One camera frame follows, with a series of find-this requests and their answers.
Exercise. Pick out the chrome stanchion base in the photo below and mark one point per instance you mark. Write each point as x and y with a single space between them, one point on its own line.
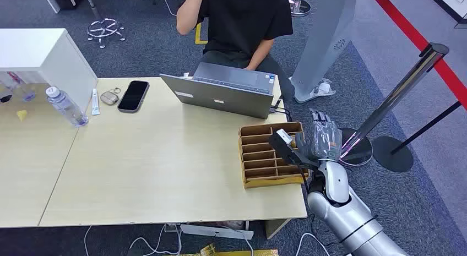
301 6

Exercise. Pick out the clear plastic water bottle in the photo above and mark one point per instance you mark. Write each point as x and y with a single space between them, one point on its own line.
65 107

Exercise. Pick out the grey kiosk stand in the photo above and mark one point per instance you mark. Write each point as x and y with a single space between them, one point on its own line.
324 46

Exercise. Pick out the wooden card organizer box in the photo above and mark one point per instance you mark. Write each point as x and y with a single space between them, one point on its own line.
261 163

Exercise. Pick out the small yellow object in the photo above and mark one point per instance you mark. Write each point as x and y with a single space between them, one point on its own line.
22 115

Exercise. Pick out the gold foil sheet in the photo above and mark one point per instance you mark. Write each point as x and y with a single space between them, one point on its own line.
233 252

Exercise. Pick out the person's left forearm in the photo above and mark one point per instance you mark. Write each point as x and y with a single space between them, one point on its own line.
261 53

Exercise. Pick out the red barrier belt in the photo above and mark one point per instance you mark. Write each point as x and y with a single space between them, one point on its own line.
419 41

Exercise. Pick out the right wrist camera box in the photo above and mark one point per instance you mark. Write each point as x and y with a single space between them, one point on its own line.
288 148

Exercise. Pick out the black smartphone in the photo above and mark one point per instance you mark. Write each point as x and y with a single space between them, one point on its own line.
133 96

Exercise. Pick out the black stanchion post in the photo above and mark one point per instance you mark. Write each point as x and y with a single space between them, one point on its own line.
394 154

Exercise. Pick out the small white tube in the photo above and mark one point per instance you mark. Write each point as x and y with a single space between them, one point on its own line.
95 103

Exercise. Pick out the person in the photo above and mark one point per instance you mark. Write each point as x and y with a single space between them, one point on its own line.
240 21

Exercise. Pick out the person's right forearm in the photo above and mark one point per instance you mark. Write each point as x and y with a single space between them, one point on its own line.
188 15

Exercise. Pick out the white shelf box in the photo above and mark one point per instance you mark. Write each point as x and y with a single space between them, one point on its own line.
54 61

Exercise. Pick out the white power strip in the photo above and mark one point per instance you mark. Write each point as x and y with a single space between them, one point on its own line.
215 231

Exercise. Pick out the chrome stanchion post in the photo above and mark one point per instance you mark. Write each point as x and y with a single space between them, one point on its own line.
394 95

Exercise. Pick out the grey laptop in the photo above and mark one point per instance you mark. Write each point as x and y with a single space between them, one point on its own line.
219 95

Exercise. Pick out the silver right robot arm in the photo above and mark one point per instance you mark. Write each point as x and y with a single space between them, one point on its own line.
350 218

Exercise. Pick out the chrome chair base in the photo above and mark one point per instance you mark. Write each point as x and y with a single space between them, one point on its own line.
105 29

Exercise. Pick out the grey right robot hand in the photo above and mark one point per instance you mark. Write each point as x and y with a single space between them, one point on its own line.
326 141

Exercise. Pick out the white cabinet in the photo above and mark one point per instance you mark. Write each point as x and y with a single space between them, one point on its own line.
454 4

